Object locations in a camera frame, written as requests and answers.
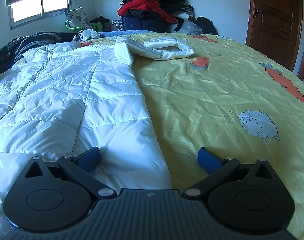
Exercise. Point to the dark olive cloth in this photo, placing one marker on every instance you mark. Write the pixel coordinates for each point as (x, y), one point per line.
(102, 21)

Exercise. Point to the floral pillow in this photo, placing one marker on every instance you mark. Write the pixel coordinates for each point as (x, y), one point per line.
(78, 17)

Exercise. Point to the yellow printed blanket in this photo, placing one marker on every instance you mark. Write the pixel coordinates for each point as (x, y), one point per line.
(204, 92)

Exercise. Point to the pile of dark clothes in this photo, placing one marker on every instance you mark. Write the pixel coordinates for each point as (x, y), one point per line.
(29, 42)

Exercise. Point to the blue bed sheet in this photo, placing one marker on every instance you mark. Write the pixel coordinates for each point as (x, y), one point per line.
(117, 33)

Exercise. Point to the black quilted jacket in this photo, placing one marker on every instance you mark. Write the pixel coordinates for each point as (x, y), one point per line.
(147, 13)

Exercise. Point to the black bag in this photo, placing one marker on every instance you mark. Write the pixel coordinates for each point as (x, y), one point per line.
(206, 25)

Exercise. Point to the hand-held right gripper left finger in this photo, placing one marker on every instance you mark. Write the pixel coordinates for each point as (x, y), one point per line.
(89, 156)

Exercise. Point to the checked cloth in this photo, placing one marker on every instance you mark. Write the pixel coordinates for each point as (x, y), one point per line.
(118, 25)

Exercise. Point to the red jacket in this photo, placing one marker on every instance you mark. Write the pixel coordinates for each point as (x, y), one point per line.
(142, 3)

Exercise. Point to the clear plastic bag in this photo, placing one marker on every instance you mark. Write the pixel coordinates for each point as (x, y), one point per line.
(189, 27)

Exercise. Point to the white padded jacket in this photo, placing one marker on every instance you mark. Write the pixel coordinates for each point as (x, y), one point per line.
(67, 100)

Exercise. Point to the window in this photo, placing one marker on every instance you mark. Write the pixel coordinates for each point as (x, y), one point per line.
(27, 10)

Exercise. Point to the white grey cloth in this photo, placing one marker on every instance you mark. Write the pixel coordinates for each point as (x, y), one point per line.
(185, 12)

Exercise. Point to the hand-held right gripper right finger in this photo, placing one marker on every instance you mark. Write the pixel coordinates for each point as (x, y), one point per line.
(208, 158)

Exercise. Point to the brown wooden door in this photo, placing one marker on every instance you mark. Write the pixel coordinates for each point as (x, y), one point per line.
(274, 17)

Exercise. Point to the green plastic chair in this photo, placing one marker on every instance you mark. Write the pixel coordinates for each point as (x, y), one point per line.
(67, 25)

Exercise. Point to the crumpled silver white bag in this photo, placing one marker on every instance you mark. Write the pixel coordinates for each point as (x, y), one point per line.
(88, 33)

